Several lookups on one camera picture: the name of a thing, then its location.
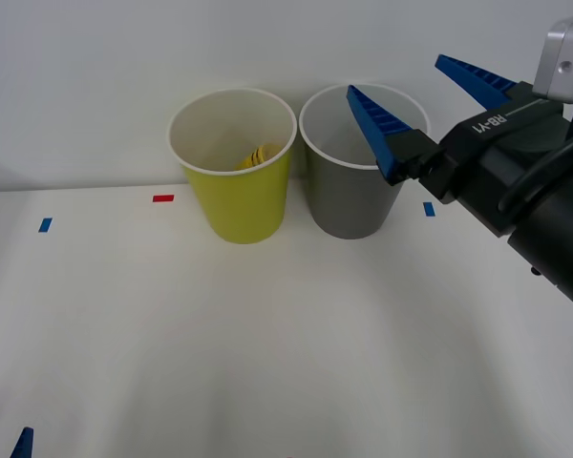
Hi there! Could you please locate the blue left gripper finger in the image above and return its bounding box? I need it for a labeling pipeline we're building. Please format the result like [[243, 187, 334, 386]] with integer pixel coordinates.
[[9, 427, 34, 458]]

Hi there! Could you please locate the yellow plastic bottle black cap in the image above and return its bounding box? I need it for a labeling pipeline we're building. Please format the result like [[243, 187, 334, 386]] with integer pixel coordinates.
[[233, 141, 287, 172]]

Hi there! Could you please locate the yellow-green plastic waste bin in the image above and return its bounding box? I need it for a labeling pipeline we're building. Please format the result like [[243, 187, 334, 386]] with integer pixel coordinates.
[[165, 87, 299, 245]]

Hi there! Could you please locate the grey plastic waste bin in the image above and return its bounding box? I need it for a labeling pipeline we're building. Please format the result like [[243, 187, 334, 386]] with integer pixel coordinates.
[[298, 83, 432, 240]]

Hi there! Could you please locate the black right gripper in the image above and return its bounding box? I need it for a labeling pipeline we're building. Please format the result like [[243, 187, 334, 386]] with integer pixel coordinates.
[[346, 54, 573, 236]]

